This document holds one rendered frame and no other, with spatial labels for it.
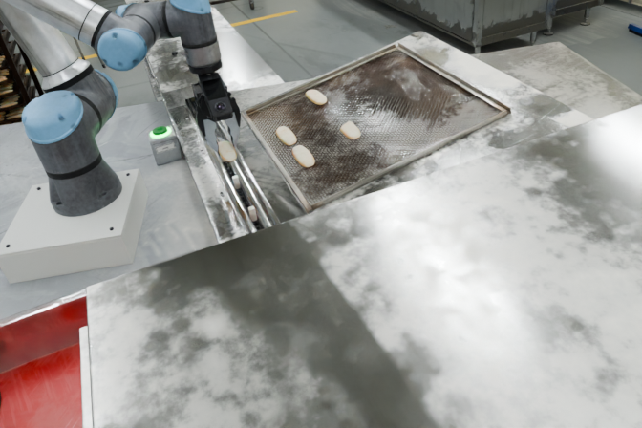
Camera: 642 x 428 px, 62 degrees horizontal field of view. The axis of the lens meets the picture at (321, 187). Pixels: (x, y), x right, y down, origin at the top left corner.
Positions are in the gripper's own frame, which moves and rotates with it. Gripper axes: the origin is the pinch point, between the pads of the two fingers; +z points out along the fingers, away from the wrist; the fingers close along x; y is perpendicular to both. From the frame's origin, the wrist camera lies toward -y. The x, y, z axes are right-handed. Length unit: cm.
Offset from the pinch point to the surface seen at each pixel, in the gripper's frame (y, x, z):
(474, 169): -82, -8, -36
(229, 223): -19.4, 5.5, 7.5
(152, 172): 18.1, 18.0, 11.7
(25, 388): -40, 47, 11
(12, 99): 222, 84, 55
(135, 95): 282, 19, 93
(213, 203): -10.7, 7.0, 7.5
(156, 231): -8.3, 20.7, 11.7
